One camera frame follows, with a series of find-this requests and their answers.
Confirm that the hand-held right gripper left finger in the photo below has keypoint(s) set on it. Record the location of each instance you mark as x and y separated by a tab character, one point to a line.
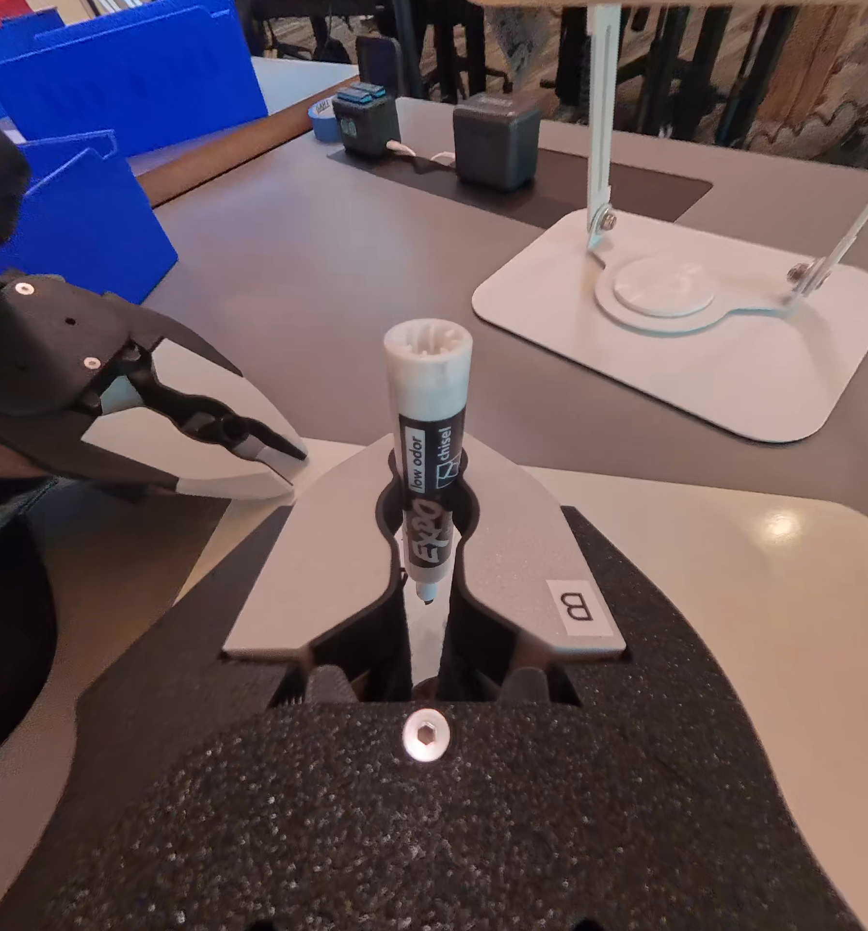
317	567

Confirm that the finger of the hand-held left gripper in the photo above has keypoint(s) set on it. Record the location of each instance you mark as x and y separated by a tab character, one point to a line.
245	396
208	469

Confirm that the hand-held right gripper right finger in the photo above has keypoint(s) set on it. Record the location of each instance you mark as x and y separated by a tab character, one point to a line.
528	553

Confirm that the black dry-erase marker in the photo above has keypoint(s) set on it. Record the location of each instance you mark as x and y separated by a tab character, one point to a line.
427	407

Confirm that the small white whiteboard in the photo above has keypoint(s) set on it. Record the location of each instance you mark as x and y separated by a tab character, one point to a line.
768	654

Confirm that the white metal stand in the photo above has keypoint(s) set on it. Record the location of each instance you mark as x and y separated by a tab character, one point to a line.
550	305

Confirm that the blue tape roll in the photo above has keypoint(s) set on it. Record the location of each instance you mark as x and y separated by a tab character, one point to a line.
320	123

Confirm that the black battery charger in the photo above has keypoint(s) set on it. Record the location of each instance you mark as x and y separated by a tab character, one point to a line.
365	123

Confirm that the wood-edged table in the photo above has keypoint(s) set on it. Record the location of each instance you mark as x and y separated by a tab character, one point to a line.
288	80

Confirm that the dark grey cube box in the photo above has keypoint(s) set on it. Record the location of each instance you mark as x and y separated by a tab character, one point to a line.
496	145

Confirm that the dark upright device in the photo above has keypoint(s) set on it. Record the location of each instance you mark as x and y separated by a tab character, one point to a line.
379	62

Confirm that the black desk mat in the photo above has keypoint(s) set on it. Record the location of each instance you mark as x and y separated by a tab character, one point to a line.
623	193

